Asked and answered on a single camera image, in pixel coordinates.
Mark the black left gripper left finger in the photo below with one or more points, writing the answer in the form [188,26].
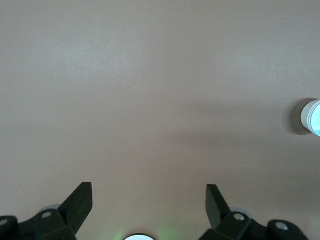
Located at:
[76,207]

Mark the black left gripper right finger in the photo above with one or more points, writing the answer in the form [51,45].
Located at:
[217,208]

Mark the blue bowl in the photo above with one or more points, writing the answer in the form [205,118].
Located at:
[317,117]

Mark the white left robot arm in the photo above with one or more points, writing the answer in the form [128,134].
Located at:
[138,237]

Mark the white bowl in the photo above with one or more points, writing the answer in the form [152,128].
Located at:
[304,117]

